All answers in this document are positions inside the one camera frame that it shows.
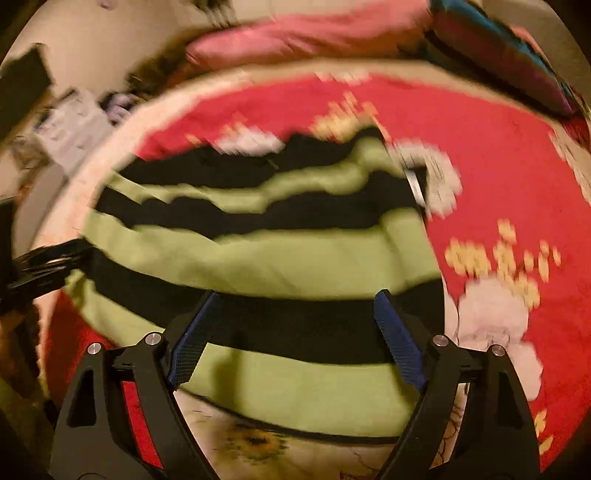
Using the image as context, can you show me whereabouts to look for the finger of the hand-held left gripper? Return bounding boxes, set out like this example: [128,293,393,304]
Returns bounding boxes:
[7,237,93,298]

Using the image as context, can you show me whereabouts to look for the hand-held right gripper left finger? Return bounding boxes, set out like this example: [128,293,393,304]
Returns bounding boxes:
[48,291,221,480]

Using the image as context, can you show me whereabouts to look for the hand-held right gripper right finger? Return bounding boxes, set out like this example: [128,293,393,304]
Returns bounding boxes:
[373,290,541,480]

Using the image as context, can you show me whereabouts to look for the green black striped sweater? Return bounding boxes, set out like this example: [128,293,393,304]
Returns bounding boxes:
[65,127,446,446]

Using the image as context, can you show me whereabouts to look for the pile of mixed clothes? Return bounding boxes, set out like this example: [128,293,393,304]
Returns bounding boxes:
[99,90,141,125]

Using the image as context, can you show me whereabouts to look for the white drawer cabinet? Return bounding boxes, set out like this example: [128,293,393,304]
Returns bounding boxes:
[34,90,114,174]

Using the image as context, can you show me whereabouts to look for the black flat screen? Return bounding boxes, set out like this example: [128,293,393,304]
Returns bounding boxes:
[0,44,54,139]

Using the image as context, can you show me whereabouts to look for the red floral blanket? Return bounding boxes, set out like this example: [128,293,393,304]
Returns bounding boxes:
[41,69,591,480]

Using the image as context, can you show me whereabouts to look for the olive brown plush cloth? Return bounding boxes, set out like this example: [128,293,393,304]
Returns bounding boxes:
[127,39,204,97]

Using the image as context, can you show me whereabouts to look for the multicoloured striped blanket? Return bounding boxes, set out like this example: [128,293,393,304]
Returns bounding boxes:
[425,0,583,116]

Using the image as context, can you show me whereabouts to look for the dark hanging items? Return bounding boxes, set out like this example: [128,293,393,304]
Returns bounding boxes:
[189,0,236,24]

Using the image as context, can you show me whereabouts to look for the pink quilt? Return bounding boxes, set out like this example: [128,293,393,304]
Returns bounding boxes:
[185,0,437,70]

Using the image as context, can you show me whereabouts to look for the grey padded headboard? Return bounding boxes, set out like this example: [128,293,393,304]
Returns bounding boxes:
[480,0,591,107]

